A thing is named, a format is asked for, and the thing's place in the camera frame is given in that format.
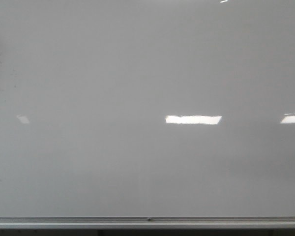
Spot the white whiteboard with aluminium frame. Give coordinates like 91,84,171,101
0,0,295,229

